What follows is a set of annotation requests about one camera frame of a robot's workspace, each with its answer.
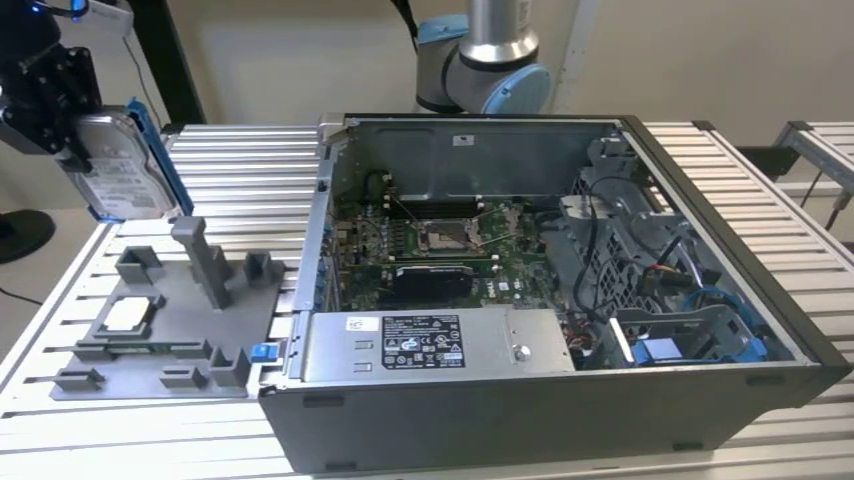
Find silver CPU chip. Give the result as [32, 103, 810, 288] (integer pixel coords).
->
[99, 297, 159, 331]

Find grey plastic parts rack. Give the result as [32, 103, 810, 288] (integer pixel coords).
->
[50, 214, 299, 401]

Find aluminium side table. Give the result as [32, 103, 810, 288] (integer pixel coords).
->
[773, 119, 854, 199]

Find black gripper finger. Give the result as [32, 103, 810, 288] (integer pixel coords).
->
[46, 47, 103, 119]
[0, 94, 94, 175]

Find black RAM slot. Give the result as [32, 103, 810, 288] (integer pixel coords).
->
[393, 205, 483, 217]
[393, 197, 483, 207]
[397, 252, 501, 261]

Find perforated metal drive cage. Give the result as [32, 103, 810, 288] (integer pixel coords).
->
[543, 189, 736, 321]

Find grey metal disk bay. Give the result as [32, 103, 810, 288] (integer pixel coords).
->
[603, 299, 800, 369]

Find blue data wire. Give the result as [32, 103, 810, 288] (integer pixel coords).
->
[686, 284, 756, 329]

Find black metal post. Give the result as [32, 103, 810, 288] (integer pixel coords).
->
[126, 0, 210, 132]

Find black PC case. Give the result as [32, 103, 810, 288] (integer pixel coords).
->
[257, 112, 854, 474]

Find blue plastic bracket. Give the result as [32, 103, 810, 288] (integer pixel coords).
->
[633, 341, 677, 367]

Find thin metal locking lever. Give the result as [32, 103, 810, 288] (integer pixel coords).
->
[391, 194, 422, 224]

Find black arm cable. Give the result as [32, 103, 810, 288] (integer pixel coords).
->
[386, 0, 423, 54]

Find black graphics card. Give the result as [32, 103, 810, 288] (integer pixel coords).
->
[390, 263, 479, 305]

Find hard disk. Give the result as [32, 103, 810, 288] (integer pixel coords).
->
[66, 97, 195, 224]

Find black round stand base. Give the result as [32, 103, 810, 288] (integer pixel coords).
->
[0, 209, 56, 265]

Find CPU socket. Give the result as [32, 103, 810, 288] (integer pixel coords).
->
[410, 217, 479, 256]

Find silver power supply unit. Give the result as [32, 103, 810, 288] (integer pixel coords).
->
[297, 307, 579, 386]

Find green motherboard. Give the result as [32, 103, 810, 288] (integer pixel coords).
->
[326, 194, 569, 314]

